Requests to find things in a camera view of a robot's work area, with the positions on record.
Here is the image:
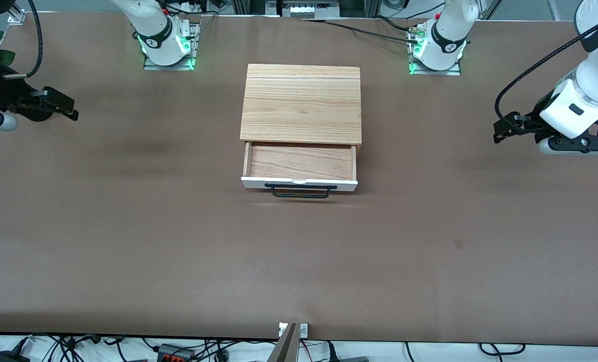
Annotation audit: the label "white power strip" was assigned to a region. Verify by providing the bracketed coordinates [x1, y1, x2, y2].
[165, 0, 215, 14]

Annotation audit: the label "aluminium profile frame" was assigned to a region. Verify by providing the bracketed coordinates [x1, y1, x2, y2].
[231, 0, 383, 20]

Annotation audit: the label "light wooden drawer cabinet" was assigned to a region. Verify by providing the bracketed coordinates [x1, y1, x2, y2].
[239, 63, 363, 153]

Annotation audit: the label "black box orange terminals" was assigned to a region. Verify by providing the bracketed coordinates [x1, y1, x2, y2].
[155, 343, 195, 362]

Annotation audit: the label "looped black floor cable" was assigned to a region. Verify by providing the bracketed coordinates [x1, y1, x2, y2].
[478, 342, 527, 356]

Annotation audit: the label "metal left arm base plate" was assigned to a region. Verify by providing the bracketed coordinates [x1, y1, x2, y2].
[408, 29, 462, 76]

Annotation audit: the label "grey mount post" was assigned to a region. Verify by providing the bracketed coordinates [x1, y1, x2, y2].
[266, 322, 300, 362]

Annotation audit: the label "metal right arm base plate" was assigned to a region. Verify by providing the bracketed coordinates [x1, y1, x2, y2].
[143, 22, 200, 71]

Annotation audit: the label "long black table cable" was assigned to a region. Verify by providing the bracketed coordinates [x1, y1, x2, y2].
[303, 18, 420, 44]

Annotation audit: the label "smooth black right arm cable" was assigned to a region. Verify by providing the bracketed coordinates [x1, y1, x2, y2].
[3, 0, 44, 80]

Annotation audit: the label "braided black left arm cable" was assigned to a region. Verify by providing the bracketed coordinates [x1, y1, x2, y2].
[494, 24, 598, 132]

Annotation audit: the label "short black table cable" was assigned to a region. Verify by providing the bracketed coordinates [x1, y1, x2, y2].
[373, 16, 421, 33]

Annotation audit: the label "white drawer with black handle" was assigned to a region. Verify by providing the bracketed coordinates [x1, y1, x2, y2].
[241, 141, 359, 199]

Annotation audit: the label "black metal drawer handle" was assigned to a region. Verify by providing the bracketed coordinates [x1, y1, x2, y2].
[264, 184, 338, 199]

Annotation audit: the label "black cable bundle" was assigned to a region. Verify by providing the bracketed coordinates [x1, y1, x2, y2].
[37, 334, 129, 362]

